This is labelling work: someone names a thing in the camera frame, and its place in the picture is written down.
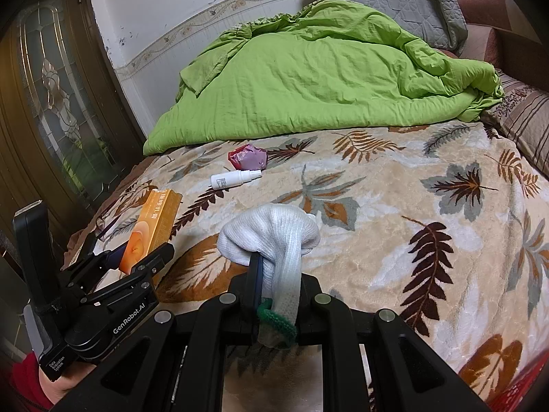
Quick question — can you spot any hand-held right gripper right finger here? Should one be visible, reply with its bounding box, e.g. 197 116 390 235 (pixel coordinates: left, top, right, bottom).
295 272 492 412

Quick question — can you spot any green duvet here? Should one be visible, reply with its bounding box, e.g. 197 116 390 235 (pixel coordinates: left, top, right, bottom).
142 0 505 156

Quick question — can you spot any orange cardboard box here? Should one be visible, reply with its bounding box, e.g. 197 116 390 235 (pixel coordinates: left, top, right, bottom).
119 187 183 276

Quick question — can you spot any red purple wrapper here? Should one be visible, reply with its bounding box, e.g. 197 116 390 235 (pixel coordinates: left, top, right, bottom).
227 145 268 172

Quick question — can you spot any brown upholstered headboard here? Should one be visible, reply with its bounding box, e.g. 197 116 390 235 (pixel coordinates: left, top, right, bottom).
454 0 549 92

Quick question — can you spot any person's left forearm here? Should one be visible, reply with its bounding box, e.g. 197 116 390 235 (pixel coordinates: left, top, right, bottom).
10 351 100 412

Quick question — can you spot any wooden door with glass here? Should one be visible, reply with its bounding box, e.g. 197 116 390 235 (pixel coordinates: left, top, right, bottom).
0 0 147 262

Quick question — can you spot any white plastic bottle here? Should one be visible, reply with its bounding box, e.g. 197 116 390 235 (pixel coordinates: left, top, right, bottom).
210 168 262 190

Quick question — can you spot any white glove green cuff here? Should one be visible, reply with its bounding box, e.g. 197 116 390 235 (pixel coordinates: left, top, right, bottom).
216 204 320 349

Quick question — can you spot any red printed cloth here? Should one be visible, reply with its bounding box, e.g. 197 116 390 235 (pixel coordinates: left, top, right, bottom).
488 359 549 412

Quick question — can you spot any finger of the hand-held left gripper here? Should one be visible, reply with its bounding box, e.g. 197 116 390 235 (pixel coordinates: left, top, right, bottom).
61 241 130 285
80 241 176 306

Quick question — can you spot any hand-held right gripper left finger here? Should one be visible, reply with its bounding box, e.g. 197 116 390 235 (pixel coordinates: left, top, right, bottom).
51 253 267 412

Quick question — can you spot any leaf print blanket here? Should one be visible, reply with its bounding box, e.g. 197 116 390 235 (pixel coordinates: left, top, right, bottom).
64 122 549 412

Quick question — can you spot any grey quilted pillow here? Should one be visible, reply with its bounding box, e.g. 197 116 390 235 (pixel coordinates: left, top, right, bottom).
300 0 468 53

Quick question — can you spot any striped brown pillow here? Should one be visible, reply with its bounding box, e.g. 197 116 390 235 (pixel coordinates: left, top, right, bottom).
479 68 549 173

